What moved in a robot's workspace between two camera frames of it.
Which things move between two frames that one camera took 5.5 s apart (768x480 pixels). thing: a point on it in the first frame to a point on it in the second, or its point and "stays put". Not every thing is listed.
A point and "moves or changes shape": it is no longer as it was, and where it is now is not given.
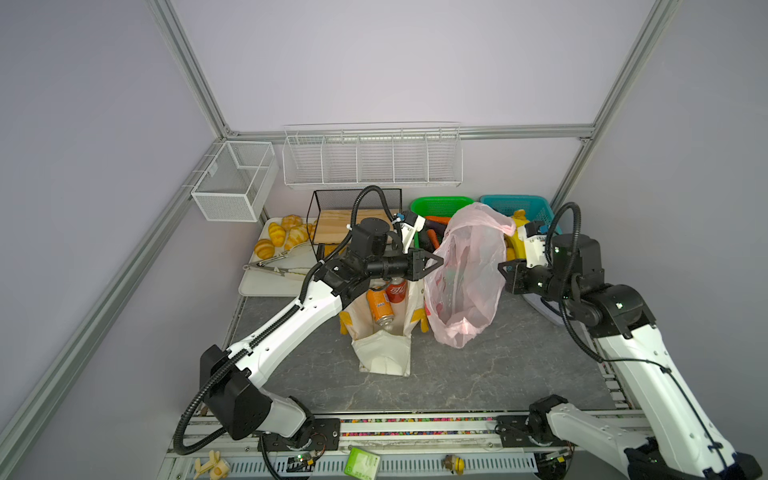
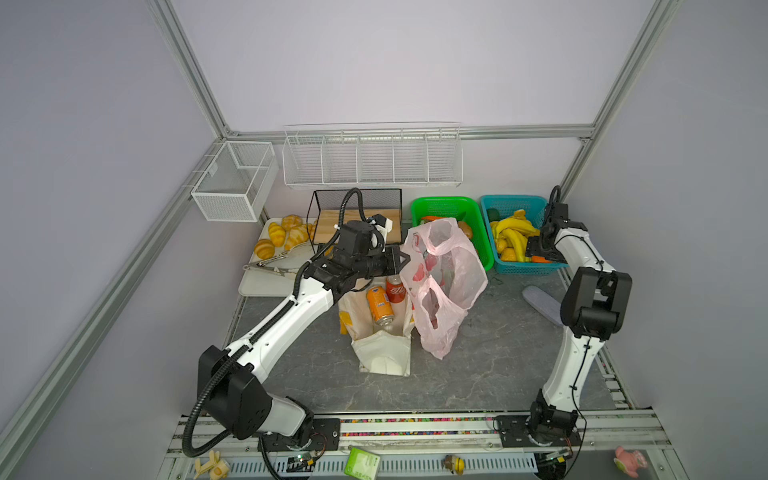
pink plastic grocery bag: x=463 y=290 moves or changes shape
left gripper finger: x=439 y=260 to x=406 y=256
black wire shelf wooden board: x=330 y=212 stays put
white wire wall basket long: x=373 y=155 stays put
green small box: x=361 y=464 stays put
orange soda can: x=381 y=305 stays put
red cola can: x=396 y=289 stays put
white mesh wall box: x=237 y=182 stays put
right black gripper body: x=525 y=281 to x=534 y=244
